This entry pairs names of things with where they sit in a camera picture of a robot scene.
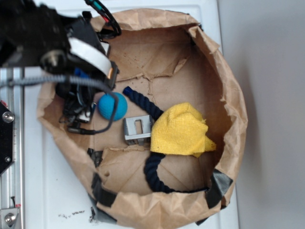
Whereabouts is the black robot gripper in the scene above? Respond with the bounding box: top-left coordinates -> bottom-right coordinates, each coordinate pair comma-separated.
55,17 -> 119,130

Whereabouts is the blue rubber ball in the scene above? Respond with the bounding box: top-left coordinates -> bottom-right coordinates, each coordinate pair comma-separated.
98,92 -> 128,121

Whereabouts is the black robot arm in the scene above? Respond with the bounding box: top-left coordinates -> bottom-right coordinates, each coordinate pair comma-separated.
0,0 -> 122,135

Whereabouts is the brown paper bag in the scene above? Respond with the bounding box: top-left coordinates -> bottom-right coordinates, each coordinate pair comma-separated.
37,9 -> 248,229

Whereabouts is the black mounting plate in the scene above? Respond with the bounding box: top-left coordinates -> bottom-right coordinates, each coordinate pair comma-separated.
0,103 -> 14,175

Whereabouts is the yellow microfiber cloth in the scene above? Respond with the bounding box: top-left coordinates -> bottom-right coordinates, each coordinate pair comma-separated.
150,103 -> 217,158

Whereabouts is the white plastic tray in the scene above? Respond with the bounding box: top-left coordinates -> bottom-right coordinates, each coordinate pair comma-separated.
23,0 -> 240,229

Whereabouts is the grey braided cable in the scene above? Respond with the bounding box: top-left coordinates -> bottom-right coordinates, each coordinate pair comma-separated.
0,73 -> 120,135

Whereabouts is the dark navy twisted rope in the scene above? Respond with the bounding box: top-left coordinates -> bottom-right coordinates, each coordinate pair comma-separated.
122,86 -> 210,194

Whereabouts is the grey metal bracket block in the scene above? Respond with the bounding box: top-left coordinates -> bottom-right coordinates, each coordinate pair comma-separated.
123,115 -> 153,146

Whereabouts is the aluminium frame rail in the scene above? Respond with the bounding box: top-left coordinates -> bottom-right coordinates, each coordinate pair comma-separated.
0,66 -> 25,229

